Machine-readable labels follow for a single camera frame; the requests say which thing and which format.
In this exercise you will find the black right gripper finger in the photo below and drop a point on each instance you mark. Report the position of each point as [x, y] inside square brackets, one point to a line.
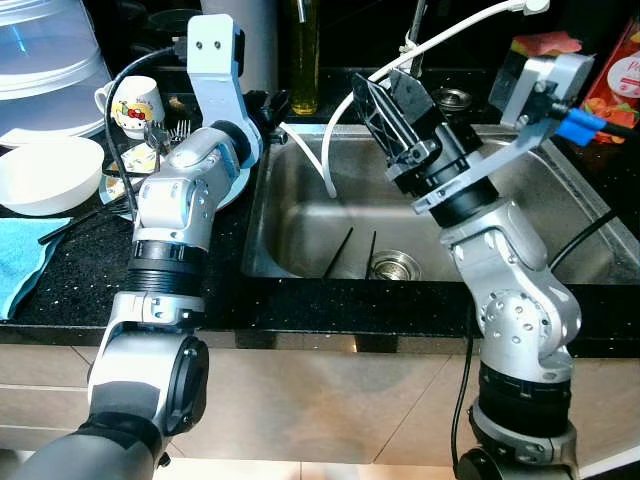
[385, 125]
[415, 105]

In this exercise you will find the black chopstick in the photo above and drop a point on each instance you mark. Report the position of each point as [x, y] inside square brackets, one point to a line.
[338, 255]
[370, 255]

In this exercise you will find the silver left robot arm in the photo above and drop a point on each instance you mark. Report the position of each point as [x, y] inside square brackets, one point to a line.
[170, 200]

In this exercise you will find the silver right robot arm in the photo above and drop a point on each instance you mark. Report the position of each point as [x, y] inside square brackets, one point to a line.
[510, 300]

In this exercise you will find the beige kitchen cabinet front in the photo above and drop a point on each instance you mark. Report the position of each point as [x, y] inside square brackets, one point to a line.
[330, 400]

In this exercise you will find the round metal counter cap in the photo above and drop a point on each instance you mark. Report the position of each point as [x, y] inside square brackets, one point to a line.
[455, 99]

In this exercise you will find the glass oil bottle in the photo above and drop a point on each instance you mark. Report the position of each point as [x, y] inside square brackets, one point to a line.
[305, 70]

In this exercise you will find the metal faucet with white tape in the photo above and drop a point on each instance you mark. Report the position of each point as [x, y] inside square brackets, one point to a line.
[415, 50]

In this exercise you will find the grey thermos with red sticker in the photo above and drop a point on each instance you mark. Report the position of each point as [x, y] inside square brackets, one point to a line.
[258, 50]

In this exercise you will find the metal sink drain strainer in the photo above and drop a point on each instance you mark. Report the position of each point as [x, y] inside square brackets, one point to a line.
[395, 266]

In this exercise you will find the white cartoon print mug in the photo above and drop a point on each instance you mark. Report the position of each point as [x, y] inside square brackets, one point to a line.
[135, 100]

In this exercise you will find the stainless steel sink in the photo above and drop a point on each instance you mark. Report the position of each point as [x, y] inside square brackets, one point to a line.
[560, 220]

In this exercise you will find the pink and yellow sponge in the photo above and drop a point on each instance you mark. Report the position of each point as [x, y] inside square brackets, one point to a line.
[545, 44]

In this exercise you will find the translucent plastic food cover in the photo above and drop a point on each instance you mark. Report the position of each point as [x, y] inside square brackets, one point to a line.
[50, 60]

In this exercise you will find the white bowl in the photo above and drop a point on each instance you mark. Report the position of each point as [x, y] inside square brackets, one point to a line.
[50, 175]

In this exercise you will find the blue cloth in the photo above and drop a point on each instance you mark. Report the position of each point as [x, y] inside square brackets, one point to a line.
[25, 260]

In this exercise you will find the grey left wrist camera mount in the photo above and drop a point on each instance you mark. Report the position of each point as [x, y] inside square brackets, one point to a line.
[215, 70]

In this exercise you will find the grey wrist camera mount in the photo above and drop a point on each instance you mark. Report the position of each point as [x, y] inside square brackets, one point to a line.
[560, 75]
[215, 70]

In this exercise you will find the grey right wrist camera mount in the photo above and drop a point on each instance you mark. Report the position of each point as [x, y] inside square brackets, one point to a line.
[560, 75]

